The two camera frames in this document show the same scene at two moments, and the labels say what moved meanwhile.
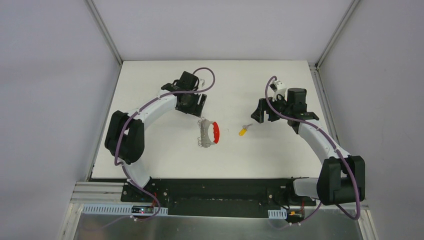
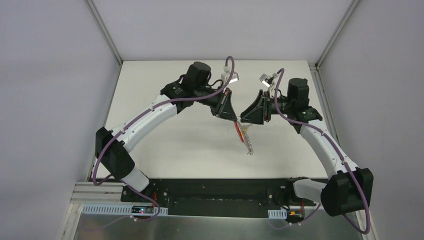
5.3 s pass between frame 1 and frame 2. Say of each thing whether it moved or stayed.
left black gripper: moved
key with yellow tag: stayed
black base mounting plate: stayed
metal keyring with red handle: moved
